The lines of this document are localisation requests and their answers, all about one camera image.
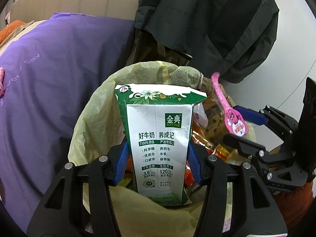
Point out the beige padded headboard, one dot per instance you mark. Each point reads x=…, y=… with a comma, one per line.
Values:
x=74, y=2

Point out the black jacket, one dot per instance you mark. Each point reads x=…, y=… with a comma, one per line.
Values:
x=209, y=29

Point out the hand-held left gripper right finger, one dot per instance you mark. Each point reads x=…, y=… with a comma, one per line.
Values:
x=196, y=165

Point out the purple blanket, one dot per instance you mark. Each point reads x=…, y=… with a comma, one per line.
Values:
x=61, y=91

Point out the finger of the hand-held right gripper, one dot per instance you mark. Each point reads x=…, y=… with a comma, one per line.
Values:
x=254, y=116
x=242, y=145

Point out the red snack wrapper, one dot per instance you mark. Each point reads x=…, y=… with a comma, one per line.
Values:
x=191, y=175

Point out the pink patterned object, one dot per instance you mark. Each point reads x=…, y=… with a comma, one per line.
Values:
x=8, y=17

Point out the pink wrapper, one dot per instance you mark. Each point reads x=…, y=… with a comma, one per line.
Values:
x=2, y=81

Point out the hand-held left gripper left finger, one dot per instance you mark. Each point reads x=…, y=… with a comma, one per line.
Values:
x=121, y=163

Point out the person's right forearm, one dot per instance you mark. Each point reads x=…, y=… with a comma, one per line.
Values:
x=296, y=207

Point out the shiny orange yellow wrapper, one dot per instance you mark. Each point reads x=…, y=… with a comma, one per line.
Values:
x=205, y=138

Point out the orange pillow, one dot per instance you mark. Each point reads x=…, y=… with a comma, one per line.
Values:
x=12, y=30

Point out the pink spoon-shaped packet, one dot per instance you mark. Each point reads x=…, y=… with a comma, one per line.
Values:
x=234, y=121

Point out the beige dotted plastic bag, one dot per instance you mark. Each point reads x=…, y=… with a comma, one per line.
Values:
x=214, y=113

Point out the camouflage cloth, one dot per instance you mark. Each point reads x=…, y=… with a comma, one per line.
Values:
x=158, y=49

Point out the yellowish plastic trash bag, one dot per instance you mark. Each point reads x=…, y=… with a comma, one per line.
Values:
x=98, y=118

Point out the green and white milk carton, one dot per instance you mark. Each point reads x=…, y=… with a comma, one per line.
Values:
x=158, y=128

